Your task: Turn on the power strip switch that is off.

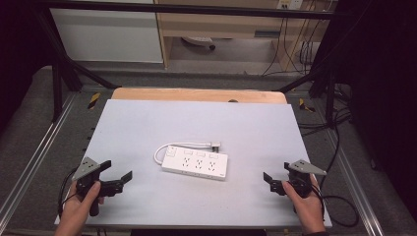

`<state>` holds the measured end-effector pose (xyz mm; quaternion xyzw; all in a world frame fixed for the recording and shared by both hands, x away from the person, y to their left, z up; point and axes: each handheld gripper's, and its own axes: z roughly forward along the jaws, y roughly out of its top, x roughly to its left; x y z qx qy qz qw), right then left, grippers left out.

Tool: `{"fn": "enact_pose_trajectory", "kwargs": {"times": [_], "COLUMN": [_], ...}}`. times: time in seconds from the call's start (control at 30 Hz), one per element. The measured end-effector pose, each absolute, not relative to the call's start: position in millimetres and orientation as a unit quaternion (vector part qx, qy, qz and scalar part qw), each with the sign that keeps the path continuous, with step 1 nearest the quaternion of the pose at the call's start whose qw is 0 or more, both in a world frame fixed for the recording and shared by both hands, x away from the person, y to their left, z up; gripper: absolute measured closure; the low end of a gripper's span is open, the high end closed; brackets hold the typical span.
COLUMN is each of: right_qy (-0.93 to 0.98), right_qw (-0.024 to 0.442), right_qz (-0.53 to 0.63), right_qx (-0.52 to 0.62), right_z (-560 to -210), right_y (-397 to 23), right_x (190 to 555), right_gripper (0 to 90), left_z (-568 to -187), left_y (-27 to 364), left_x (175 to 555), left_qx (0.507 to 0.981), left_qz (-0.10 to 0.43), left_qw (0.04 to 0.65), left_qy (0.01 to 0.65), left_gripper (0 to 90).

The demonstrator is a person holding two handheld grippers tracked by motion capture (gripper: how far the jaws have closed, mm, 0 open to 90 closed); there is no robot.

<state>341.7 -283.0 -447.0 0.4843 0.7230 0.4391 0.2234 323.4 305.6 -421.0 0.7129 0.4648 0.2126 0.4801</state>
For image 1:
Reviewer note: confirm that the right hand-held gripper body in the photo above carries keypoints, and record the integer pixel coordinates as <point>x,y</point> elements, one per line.
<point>303,167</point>

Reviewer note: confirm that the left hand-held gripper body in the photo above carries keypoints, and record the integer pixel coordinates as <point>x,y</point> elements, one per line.
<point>86,168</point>

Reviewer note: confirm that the white plug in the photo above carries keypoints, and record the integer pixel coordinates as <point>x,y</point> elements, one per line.
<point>215,145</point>

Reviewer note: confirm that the white power strip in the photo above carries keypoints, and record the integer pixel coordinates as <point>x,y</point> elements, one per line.
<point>196,164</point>

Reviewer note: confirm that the person's right hand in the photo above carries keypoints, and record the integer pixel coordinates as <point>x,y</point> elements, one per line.
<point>309,213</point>

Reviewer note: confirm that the person's left hand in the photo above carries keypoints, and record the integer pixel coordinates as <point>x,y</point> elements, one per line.
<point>73,213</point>

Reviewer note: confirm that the white table sheet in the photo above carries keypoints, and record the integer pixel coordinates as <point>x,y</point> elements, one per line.
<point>157,124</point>

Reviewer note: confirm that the yellow black tape marker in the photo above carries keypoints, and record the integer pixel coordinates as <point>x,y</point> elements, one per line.
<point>93,100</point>
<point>305,105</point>

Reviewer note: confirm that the wooden board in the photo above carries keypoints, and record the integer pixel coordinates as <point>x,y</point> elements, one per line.
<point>196,95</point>

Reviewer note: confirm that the black curtain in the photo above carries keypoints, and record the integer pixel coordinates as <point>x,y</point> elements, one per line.
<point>383,82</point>
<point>19,49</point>

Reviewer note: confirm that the white cabinet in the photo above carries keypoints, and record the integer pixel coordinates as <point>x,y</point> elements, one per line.
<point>108,36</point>

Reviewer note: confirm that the white device under desk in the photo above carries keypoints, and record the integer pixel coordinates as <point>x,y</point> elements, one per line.
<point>198,41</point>

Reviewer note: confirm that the wooden desk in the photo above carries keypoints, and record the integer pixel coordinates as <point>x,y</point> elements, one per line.
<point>213,24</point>

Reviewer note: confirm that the aluminium rail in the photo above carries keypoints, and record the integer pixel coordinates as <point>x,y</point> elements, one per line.
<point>357,190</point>
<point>36,154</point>

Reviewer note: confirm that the wall outlet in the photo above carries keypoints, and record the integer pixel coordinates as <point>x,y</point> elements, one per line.
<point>290,4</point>

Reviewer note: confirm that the black metal frame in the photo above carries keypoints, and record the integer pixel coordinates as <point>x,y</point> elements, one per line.
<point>183,9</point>

